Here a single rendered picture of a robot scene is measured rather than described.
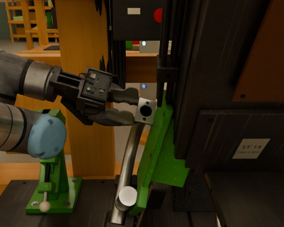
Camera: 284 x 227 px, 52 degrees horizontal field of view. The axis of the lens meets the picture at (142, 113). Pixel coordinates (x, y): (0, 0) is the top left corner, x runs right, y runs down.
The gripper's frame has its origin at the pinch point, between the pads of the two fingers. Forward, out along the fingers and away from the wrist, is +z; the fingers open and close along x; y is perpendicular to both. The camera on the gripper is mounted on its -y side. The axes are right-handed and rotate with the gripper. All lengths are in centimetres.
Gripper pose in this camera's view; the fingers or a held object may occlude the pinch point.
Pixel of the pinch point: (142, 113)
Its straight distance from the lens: 64.3
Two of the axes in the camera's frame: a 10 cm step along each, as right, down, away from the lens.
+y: 2.3, -3.5, -9.1
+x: 1.9, -9.0, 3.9
